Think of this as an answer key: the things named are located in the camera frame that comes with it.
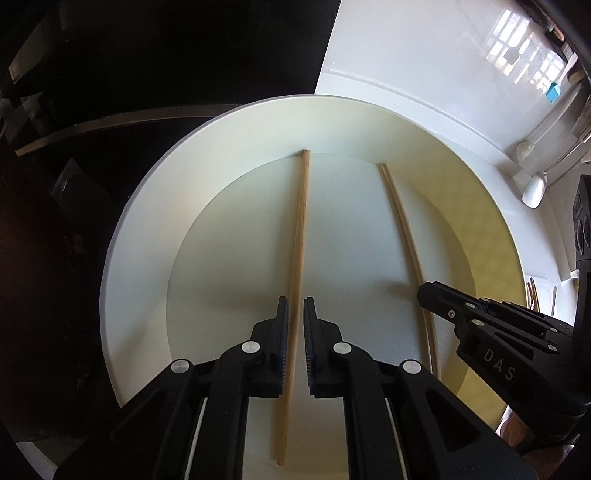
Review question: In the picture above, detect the metal spatula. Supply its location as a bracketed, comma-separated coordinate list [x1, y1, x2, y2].
[522, 134, 589, 208]

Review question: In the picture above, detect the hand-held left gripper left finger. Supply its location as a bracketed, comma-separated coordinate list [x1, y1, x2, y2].
[53, 296, 291, 480]

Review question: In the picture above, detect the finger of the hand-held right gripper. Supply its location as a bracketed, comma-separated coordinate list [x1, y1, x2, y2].
[456, 318, 583, 445]
[417, 281, 574, 352]

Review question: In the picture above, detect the white round bowl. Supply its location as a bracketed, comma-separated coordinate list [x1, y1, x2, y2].
[99, 95, 529, 476]

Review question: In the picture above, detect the white dish brush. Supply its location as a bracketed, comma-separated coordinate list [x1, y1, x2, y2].
[516, 83, 585, 161]

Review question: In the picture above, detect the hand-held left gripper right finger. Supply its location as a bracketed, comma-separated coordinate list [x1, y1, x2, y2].
[302, 296, 539, 480]

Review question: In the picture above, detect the dark kitchen appliance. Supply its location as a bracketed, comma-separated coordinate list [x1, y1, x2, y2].
[0, 0, 340, 444]

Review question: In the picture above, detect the person's right hand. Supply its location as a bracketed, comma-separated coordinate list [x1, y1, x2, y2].
[501, 408, 580, 467]

